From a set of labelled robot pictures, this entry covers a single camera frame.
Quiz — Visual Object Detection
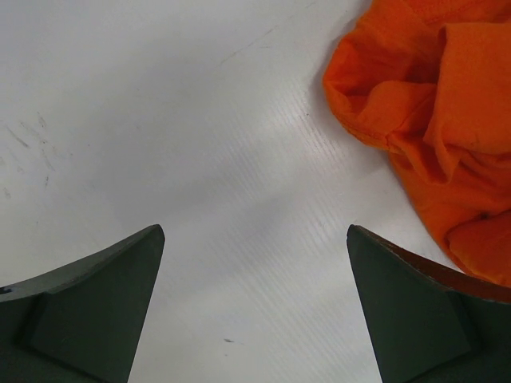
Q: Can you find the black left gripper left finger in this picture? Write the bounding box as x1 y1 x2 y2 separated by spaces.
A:
1 225 164 382

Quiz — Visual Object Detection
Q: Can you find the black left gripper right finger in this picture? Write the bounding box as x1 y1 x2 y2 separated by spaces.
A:
347 225 510 382

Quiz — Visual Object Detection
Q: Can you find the orange t-shirt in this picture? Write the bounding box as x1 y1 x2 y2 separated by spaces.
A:
323 1 510 286

